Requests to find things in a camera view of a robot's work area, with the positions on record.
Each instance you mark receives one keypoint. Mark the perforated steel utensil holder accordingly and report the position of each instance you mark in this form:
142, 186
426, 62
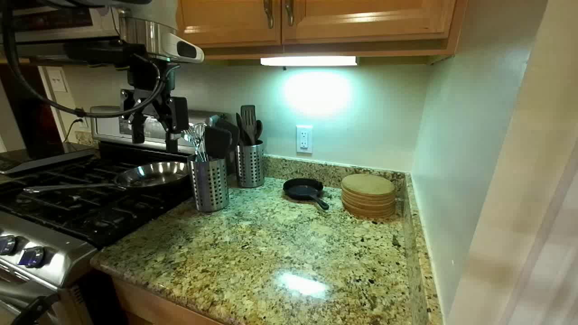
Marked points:
249, 164
209, 187

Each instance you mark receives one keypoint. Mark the wooden cabinet door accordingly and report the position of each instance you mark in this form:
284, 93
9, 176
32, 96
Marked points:
370, 18
221, 20

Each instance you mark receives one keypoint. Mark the wall socket with plug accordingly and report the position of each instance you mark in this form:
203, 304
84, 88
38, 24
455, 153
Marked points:
81, 118

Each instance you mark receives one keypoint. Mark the white wall socket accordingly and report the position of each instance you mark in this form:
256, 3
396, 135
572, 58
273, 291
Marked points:
304, 139

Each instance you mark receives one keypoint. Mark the black solid spatula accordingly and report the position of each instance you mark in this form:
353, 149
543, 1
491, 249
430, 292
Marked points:
217, 141

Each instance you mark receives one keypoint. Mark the under-cabinet light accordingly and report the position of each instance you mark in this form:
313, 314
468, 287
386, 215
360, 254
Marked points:
308, 61

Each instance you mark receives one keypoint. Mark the stove knob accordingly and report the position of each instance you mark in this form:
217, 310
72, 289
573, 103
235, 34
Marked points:
30, 257
6, 244

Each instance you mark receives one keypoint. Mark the black spoon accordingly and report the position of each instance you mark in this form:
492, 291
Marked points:
259, 128

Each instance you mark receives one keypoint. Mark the black slotted spatula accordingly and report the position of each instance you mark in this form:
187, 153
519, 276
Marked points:
248, 119

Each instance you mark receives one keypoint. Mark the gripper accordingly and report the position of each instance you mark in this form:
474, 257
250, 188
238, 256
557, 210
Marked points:
151, 83

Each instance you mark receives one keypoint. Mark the stainless steel frying pan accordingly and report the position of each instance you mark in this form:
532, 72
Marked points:
153, 175

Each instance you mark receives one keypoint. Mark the stainless steel gas stove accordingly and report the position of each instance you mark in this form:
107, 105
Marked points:
58, 225

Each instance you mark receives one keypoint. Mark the stack of round wooden trivets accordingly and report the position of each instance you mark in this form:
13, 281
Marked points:
368, 196

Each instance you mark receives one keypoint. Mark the wooden base cabinet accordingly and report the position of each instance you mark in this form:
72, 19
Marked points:
149, 307

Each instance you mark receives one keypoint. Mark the white light switch plate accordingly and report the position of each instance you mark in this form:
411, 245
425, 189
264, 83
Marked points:
57, 80

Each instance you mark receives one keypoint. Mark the black turner utensil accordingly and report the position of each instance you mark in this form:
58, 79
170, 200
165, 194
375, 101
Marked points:
229, 128

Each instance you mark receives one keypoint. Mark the small black cast iron skillet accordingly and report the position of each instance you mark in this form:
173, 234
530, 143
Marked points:
301, 188

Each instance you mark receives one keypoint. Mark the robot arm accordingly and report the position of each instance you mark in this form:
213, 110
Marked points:
153, 27

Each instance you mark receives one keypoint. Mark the wooden wall cabinet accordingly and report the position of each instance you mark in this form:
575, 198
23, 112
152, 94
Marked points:
361, 27

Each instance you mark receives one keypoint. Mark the black stove burner grate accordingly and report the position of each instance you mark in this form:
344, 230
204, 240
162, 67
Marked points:
90, 207

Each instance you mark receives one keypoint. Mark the dark flat board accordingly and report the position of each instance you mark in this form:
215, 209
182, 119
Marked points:
40, 158

